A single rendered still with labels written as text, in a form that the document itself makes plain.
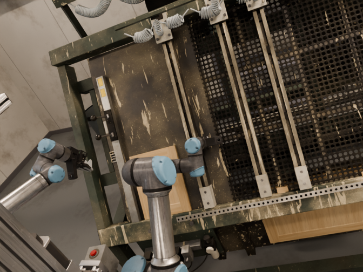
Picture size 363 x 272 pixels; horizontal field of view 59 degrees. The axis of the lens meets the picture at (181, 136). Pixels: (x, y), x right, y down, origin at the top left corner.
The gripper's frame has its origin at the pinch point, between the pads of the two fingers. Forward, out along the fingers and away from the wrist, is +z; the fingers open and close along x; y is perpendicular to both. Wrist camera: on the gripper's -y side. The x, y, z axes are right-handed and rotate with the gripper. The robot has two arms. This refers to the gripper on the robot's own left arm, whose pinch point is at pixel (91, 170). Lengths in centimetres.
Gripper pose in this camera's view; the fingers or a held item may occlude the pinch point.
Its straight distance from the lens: 190.9
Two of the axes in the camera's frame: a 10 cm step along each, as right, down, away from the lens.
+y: 0.6, -9.1, 4.1
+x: -9.0, 1.3, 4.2
